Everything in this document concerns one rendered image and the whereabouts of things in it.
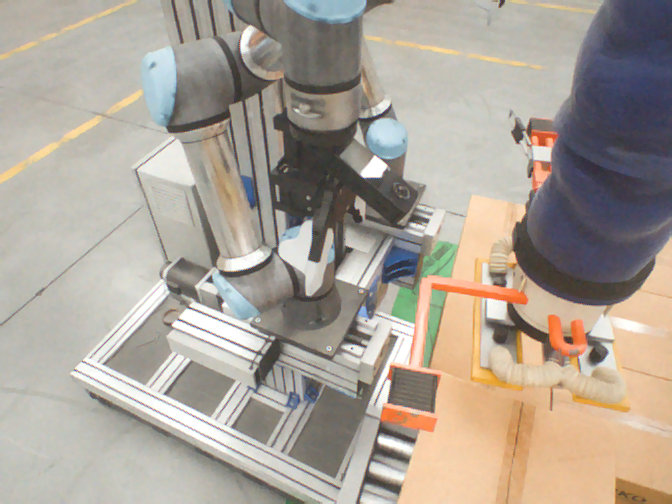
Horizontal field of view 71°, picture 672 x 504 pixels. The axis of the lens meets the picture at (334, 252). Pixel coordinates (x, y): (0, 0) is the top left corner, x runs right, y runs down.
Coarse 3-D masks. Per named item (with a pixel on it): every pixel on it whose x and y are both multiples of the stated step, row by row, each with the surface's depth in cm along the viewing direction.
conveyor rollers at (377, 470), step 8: (376, 440) 146; (384, 440) 144; (392, 440) 144; (400, 440) 144; (384, 448) 144; (392, 448) 143; (400, 448) 143; (408, 448) 142; (400, 456) 143; (408, 456) 142; (376, 464) 139; (384, 464) 139; (368, 472) 138; (376, 472) 138; (384, 472) 137; (392, 472) 137; (400, 472) 137; (384, 480) 137; (392, 480) 136; (400, 480) 136; (400, 488) 137; (360, 496) 135; (368, 496) 133; (376, 496) 133
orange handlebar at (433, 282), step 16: (544, 144) 131; (544, 176) 118; (432, 288) 94; (448, 288) 94; (464, 288) 93; (480, 288) 92; (496, 288) 92; (416, 320) 87; (560, 320) 88; (576, 320) 87; (416, 336) 84; (560, 336) 84; (576, 336) 85; (416, 352) 82; (560, 352) 83; (576, 352) 82
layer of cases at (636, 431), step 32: (480, 224) 215; (512, 224) 215; (480, 256) 200; (512, 256) 200; (448, 320) 177; (640, 320) 177; (448, 352) 167; (640, 352) 167; (480, 384) 158; (640, 384) 158; (576, 416) 150; (608, 416) 150; (640, 416) 150; (640, 448) 143; (640, 480) 136
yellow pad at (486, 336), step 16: (480, 272) 112; (512, 272) 111; (480, 304) 105; (480, 320) 102; (480, 336) 99; (496, 336) 96; (512, 336) 98; (480, 352) 96; (512, 352) 96; (480, 368) 93; (496, 384) 92
